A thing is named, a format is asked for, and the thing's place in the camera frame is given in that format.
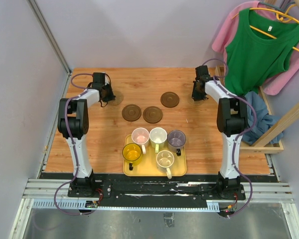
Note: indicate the green tank top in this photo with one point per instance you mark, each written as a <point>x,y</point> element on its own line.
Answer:
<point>253,57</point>

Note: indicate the wooden clothes rack frame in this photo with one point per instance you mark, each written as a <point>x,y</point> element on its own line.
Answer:
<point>279,126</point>

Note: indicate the blue crumpled cloth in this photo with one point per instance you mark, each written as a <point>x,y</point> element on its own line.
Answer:
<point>264,120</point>

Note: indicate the white mug green handle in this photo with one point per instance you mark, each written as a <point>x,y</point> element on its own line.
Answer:
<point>158,137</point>

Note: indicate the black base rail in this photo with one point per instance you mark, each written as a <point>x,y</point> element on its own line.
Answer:
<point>153,191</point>

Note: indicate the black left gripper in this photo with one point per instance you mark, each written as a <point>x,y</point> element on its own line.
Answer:
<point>111,96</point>

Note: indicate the yellow mug black handle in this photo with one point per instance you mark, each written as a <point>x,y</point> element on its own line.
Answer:
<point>132,154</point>

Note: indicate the yellow plastic tray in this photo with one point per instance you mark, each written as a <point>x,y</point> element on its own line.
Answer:
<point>148,167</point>

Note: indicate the pink t-shirt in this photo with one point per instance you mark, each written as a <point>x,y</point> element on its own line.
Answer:
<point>273,85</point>

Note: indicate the brown wooden coaster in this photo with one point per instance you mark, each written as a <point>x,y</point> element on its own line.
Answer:
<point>169,99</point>
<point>131,112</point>
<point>152,114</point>

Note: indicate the woven rattan coaster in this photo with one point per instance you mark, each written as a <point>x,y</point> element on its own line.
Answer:
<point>118,98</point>
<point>191,101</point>

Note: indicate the cream mug with text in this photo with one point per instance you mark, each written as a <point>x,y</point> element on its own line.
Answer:
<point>164,162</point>

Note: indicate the purple mug black handle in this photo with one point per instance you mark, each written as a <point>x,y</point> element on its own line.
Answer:
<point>176,140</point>

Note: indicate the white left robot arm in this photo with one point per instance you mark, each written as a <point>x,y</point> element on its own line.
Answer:
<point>73,119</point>

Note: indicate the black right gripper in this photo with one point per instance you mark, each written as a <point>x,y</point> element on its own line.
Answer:
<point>195,96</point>

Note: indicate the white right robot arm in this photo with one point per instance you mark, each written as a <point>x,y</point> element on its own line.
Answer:
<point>231,119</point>

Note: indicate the pink translucent mug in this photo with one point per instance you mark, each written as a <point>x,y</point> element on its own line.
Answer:
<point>141,137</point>

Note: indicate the yellow clothes hanger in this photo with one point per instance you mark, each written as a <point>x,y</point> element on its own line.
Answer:
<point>277,14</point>

